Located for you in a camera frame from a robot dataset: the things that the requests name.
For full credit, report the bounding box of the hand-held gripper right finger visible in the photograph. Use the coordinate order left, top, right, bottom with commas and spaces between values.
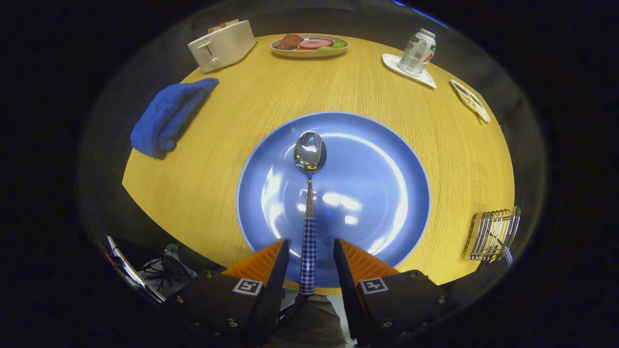
333, 238, 448, 345

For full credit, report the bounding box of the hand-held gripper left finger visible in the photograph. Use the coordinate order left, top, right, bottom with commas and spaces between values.
164, 239, 290, 346

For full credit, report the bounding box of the checkered handle spoon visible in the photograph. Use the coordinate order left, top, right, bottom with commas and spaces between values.
294, 130, 327, 295

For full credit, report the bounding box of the person's grey trouser leg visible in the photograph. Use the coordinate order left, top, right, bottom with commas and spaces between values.
264, 294, 346, 348

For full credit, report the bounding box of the white flat panel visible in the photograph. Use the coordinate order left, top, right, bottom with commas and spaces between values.
106, 235, 167, 304

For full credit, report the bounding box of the blue round plate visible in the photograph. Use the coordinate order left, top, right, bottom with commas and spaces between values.
236, 112, 431, 289

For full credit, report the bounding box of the blue folded towel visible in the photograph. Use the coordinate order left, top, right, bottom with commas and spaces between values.
130, 77, 220, 159

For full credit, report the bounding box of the white divided condiment tray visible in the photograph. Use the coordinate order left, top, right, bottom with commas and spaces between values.
450, 79, 491, 123

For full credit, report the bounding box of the white square coaster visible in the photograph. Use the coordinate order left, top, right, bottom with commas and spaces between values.
382, 53, 437, 89

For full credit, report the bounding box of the white drink bottle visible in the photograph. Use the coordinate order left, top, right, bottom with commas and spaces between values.
398, 28, 437, 77

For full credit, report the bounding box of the white toaster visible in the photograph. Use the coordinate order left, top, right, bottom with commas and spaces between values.
188, 19, 257, 73

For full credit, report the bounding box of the oval plate of toy food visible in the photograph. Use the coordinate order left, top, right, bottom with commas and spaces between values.
270, 33, 350, 58

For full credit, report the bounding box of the brown toast slice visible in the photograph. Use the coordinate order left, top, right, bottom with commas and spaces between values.
208, 19, 239, 33

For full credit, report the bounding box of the black cable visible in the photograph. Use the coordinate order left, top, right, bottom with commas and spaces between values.
140, 255, 195, 291

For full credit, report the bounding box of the metal wire cutlery basket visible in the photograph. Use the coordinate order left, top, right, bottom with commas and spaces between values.
462, 206, 522, 264

